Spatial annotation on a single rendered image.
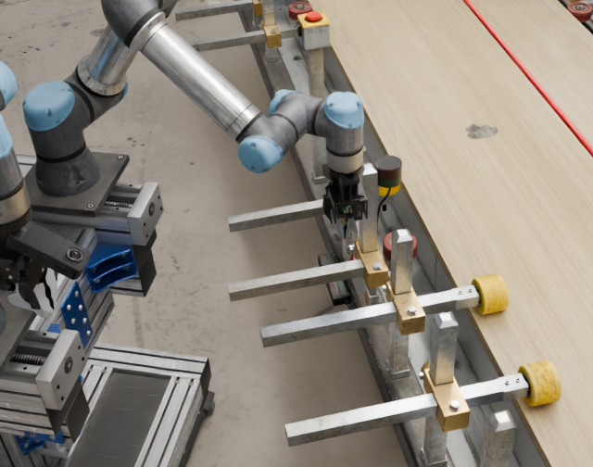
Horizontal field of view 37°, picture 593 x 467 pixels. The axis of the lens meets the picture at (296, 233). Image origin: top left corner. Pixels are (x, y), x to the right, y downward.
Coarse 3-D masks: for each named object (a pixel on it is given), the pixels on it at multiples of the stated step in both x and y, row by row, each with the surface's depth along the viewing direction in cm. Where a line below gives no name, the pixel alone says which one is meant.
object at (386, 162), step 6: (384, 156) 197; (390, 156) 197; (378, 162) 195; (384, 162) 195; (390, 162) 195; (396, 162) 195; (384, 168) 193; (390, 168) 193; (396, 168) 193; (378, 186) 197; (378, 192) 197; (384, 198) 201; (378, 210) 203; (378, 216) 205
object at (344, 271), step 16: (384, 256) 209; (288, 272) 206; (304, 272) 206; (320, 272) 206; (336, 272) 205; (352, 272) 207; (240, 288) 203; (256, 288) 203; (272, 288) 204; (288, 288) 205
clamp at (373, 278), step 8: (360, 248) 210; (360, 256) 208; (368, 256) 208; (376, 256) 207; (368, 264) 205; (384, 264) 205; (368, 272) 203; (376, 272) 203; (384, 272) 204; (368, 280) 204; (376, 280) 205; (384, 280) 205
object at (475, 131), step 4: (472, 124) 238; (476, 124) 238; (468, 128) 239; (472, 128) 238; (476, 128) 238; (480, 128) 237; (484, 128) 237; (488, 128) 239; (492, 128) 237; (496, 128) 237; (472, 132) 238; (476, 132) 236; (480, 132) 236; (484, 132) 236; (488, 132) 236; (492, 132) 237; (496, 132) 237; (472, 136) 236; (476, 136) 236; (480, 136) 236; (484, 136) 236
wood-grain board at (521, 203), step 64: (320, 0) 303; (384, 0) 301; (448, 0) 298; (512, 0) 296; (384, 64) 268; (448, 64) 266; (512, 64) 264; (576, 64) 262; (384, 128) 242; (448, 128) 241; (512, 128) 239; (448, 192) 219; (512, 192) 218; (576, 192) 217; (448, 256) 202; (512, 256) 200; (576, 256) 199; (512, 320) 186; (576, 320) 185; (576, 384) 172; (576, 448) 161
